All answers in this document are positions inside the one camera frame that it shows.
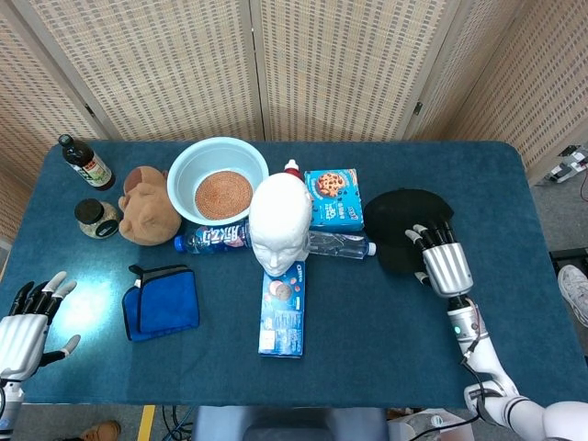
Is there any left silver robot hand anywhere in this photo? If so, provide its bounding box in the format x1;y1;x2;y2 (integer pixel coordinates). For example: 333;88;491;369
0;270;82;382

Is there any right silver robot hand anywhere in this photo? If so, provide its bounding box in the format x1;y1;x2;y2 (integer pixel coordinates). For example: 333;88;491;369
403;219;474;300

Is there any black baseball cap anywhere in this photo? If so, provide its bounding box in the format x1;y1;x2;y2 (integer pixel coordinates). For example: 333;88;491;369
362;187;456;276

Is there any clear plastic water bottle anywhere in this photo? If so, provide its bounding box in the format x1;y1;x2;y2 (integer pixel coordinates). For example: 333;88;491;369
306;230;378;259

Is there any blue-label plastic bottle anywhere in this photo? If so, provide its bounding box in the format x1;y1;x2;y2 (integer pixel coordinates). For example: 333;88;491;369
173;220;253;255

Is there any blue velvet table cloth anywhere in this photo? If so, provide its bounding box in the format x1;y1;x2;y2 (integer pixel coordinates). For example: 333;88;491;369
0;140;569;410

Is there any brown shoe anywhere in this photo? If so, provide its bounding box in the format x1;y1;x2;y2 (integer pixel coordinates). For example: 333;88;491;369
80;420;122;441

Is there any white sneaker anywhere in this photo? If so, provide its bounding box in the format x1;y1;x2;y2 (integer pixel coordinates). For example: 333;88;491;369
557;264;588;328

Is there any blue chocolate chip cookie box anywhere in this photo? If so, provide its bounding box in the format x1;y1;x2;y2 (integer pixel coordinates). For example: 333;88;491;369
302;167;367;232

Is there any blue microfiber towel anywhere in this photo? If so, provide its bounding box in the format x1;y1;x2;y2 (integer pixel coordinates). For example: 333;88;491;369
121;264;201;344

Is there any blue Oreo cookie box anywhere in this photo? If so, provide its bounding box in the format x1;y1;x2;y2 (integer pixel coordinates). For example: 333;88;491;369
256;261;308;359

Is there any brown plush bear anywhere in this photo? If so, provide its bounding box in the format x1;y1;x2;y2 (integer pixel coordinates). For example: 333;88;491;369
118;164;183;247

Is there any white foam mannequin head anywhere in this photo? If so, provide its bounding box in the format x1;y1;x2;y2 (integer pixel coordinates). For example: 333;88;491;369
247;172;314;277

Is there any dark sauce bottle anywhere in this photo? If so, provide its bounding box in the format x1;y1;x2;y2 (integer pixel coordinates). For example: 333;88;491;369
58;133;117;192

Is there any grey robot torso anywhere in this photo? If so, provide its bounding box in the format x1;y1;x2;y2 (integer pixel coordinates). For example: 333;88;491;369
190;406;390;441

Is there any round brown woven coaster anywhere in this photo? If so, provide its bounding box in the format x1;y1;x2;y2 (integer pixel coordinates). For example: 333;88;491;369
194;170;254;221

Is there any light blue plastic basin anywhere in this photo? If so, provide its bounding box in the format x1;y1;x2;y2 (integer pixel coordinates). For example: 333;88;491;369
166;136;270;221

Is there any woven folding screen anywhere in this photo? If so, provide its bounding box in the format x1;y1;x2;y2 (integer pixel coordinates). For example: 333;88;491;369
0;0;588;189

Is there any right arm wire bundle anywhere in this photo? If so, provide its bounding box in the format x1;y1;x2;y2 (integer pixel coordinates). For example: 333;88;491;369
460;305;489;368

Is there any electronic device with cables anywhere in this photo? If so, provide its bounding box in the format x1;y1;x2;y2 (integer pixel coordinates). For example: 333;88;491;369
544;144;588;185

